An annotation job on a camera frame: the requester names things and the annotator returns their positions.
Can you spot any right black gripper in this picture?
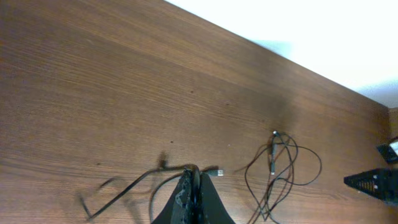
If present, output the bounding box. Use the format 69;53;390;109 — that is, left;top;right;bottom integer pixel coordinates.
343;169;397;205

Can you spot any black usb cable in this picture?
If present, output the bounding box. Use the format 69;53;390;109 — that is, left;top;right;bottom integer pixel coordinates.
244;130;323;224
83;164;224;223

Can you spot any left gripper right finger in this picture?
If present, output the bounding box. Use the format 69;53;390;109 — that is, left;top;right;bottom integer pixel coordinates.
197;173;235;224

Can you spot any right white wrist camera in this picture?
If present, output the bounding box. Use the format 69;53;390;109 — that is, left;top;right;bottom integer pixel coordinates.
376;141;397;164

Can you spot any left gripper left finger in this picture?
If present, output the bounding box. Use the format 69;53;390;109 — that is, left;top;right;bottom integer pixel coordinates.
151;170;193;224

